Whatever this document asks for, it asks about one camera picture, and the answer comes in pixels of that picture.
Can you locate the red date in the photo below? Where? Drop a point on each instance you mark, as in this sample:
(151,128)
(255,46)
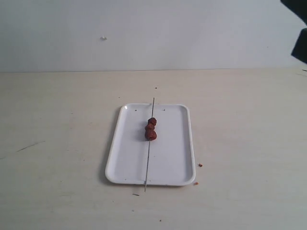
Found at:
(152,121)
(150,134)
(149,126)

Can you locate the thin metal skewer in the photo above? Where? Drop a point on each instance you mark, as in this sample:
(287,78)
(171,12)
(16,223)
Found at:
(148,155)

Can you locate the red date top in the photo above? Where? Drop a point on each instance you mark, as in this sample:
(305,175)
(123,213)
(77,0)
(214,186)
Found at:
(150,134)

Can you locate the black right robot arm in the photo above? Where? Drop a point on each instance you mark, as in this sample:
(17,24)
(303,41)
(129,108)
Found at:
(299,8)

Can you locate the white rectangular plastic tray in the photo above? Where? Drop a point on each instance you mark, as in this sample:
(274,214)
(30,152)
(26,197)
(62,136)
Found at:
(171,162)

